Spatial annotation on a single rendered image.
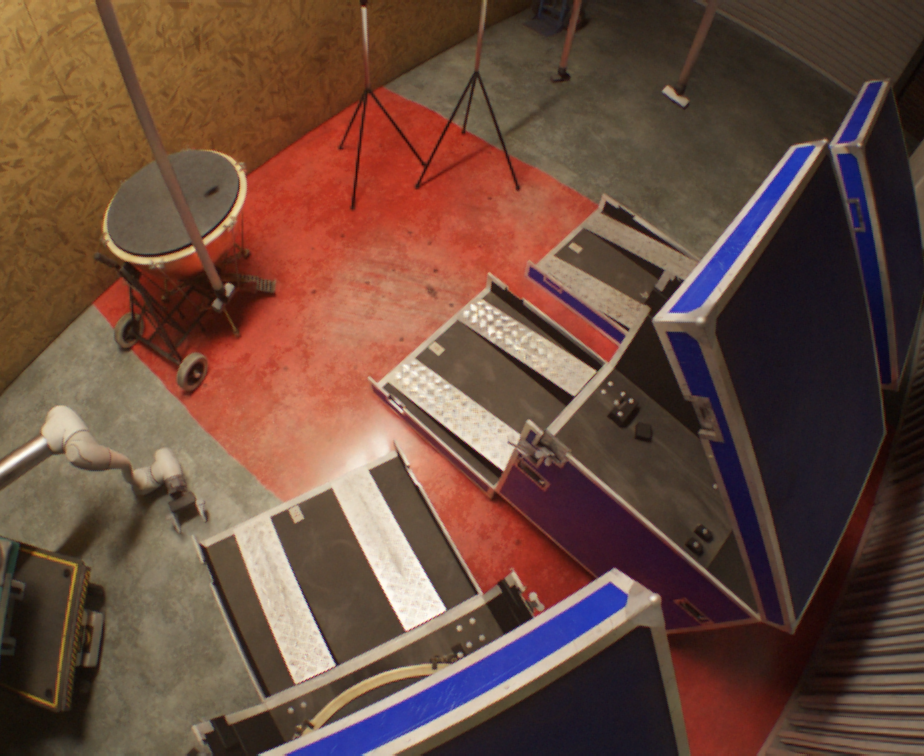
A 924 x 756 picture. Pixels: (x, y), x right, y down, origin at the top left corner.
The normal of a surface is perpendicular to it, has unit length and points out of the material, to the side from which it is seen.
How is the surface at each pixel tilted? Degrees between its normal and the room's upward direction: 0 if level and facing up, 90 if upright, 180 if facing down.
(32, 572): 0
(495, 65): 0
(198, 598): 0
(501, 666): 52
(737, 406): 42
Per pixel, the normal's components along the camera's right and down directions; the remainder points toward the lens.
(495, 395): 0.05, -0.46
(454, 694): -0.34, -0.90
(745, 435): 0.54, 0.08
